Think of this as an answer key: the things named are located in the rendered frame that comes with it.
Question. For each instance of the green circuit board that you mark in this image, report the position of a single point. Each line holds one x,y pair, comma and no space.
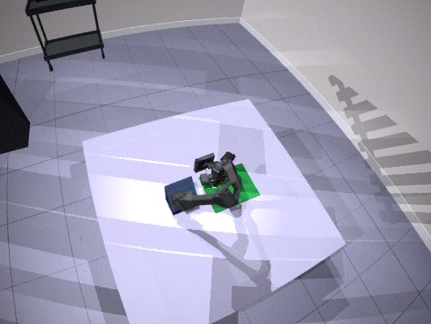
248,190

